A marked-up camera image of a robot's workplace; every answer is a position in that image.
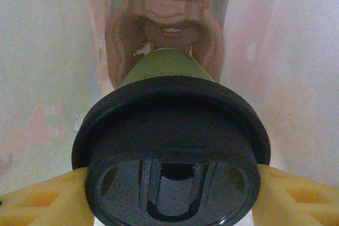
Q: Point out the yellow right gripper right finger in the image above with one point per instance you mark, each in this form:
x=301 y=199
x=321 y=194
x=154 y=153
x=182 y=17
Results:
x=299 y=202

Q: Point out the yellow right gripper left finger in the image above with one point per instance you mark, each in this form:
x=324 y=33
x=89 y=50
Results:
x=45 y=202

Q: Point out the black plastic cup lid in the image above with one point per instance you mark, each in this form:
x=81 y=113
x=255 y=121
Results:
x=172 y=117

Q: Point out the green paper cup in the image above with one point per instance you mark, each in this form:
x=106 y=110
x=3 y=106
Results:
x=167 y=64

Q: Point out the brown pulp cup carrier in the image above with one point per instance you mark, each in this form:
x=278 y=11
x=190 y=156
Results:
x=164 y=11

